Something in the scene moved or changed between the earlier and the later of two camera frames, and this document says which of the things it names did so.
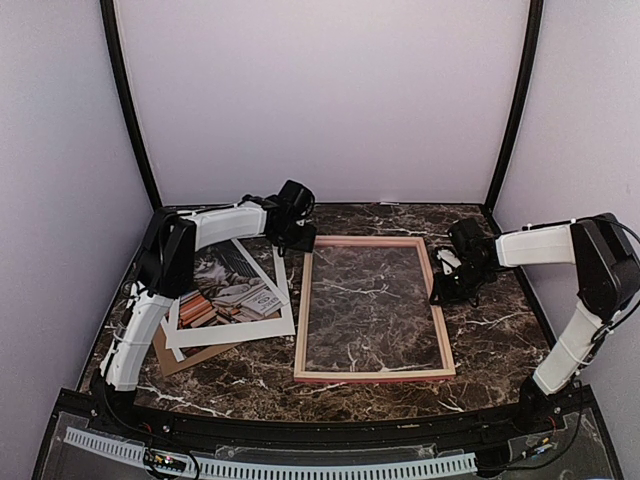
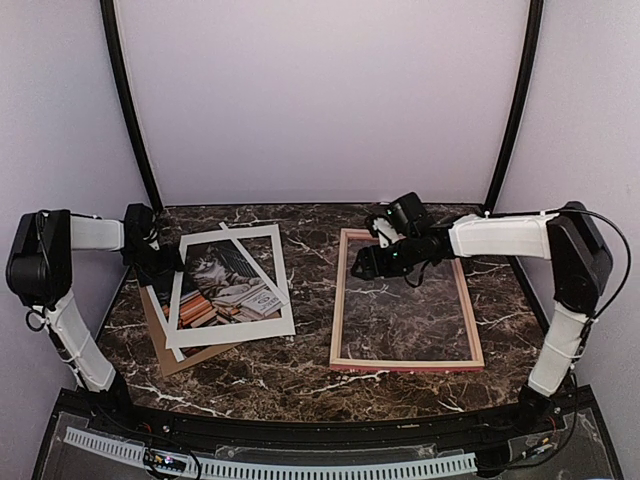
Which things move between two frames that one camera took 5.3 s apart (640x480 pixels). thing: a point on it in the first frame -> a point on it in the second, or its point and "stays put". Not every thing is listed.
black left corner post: (115, 58) stays put
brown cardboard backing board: (169, 362) stays put
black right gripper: (445, 294) -> (374, 266)
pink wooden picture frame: (300, 374) -> (471, 322)
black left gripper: (304, 244) -> (172, 261)
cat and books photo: (230, 287) stays put
